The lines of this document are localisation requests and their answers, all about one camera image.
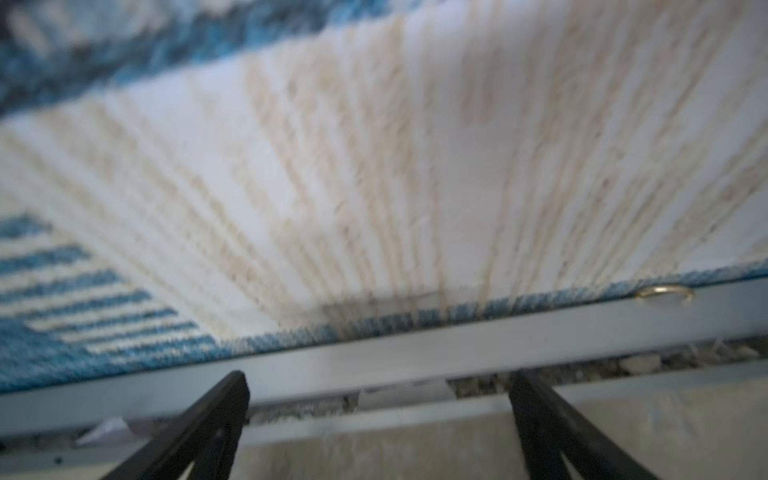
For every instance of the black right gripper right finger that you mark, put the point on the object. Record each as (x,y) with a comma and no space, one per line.
(553,435)

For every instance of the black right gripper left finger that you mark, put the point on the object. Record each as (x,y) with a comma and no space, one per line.
(202,442)

